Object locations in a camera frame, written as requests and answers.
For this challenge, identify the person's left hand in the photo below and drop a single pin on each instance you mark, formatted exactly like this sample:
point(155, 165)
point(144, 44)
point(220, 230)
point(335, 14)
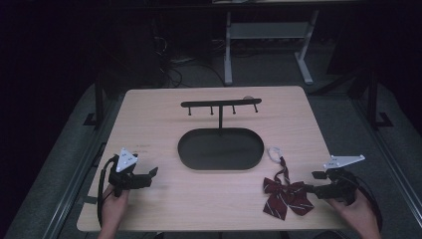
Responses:
point(112, 209)

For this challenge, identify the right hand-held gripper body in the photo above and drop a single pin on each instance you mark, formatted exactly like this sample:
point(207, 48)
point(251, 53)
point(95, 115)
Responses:
point(341, 186)

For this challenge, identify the black metal stand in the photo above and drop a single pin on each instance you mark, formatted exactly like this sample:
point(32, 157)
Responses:
point(373, 99)
point(98, 103)

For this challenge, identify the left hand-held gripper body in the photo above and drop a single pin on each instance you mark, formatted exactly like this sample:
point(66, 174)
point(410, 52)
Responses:
point(125, 160)

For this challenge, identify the grey tape strip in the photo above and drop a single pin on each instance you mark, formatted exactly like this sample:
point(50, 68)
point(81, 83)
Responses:
point(90, 200)

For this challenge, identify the dark red striped bow tie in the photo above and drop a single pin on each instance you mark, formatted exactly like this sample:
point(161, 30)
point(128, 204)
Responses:
point(286, 195)

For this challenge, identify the small round tan disc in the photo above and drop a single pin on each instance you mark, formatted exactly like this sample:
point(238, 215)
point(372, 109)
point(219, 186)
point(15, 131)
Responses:
point(248, 97)

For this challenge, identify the black hook rack with tray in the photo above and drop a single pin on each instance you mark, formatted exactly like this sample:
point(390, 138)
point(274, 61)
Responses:
point(220, 149)

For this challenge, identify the white metal table frame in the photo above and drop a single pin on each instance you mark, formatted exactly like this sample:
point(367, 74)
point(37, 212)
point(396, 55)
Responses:
point(265, 30)

